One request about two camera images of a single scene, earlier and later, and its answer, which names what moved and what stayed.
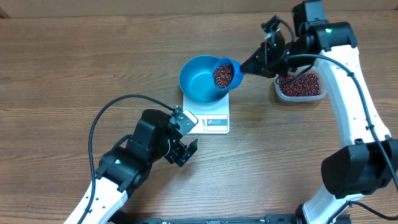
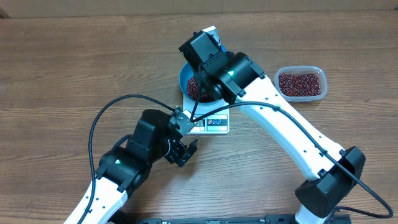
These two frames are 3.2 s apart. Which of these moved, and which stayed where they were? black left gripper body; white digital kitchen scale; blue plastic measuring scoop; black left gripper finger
Moved: blue plastic measuring scoop
Stayed: black left gripper finger; black left gripper body; white digital kitchen scale
